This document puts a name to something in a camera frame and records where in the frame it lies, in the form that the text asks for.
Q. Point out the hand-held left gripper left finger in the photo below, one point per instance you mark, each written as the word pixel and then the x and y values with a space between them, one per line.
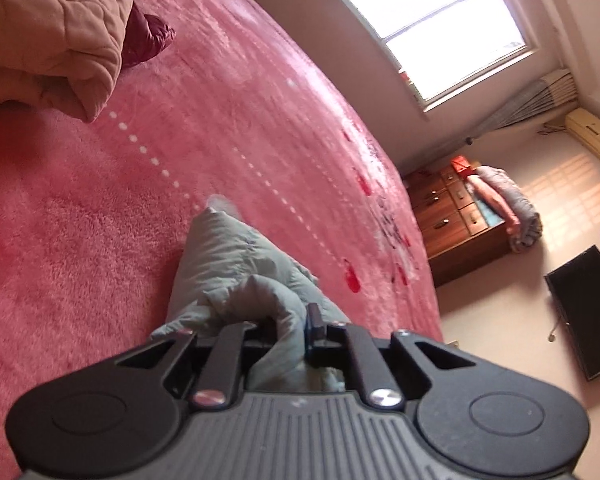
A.
pixel 230 340

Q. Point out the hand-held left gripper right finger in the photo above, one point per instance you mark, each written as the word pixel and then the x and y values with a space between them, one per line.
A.
pixel 312 327

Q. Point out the grey-green padded jacket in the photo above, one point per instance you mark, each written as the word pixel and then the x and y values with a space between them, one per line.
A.
pixel 220 260

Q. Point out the brown wooden cabinet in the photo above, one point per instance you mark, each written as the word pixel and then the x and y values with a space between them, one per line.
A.
pixel 445 220

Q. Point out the teal folded cloth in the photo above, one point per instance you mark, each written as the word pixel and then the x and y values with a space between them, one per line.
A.
pixel 492 217

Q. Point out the red box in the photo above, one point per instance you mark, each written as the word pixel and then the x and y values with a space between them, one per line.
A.
pixel 461 165

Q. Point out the pink folded quilt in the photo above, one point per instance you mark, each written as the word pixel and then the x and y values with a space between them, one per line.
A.
pixel 492 200

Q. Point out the pink printed plush blanket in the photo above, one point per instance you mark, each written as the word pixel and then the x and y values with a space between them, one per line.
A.
pixel 205 110

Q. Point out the grey folded quilt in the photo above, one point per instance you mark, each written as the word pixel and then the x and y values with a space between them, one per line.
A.
pixel 522 210

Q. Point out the grey checked curtain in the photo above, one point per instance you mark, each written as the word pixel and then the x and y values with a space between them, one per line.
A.
pixel 525 105

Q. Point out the dark red cushion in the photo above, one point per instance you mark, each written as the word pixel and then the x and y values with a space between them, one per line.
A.
pixel 147 30

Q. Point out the white framed window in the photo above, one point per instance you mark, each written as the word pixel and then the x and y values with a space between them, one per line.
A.
pixel 430 25

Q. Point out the beige quilted comforter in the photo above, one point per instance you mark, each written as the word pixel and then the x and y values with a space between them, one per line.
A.
pixel 55 20

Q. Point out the black wall television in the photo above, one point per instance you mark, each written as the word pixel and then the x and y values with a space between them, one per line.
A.
pixel 590 310

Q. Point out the cream wall air conditioner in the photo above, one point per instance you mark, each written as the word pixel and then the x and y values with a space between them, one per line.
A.
pixel 595 135

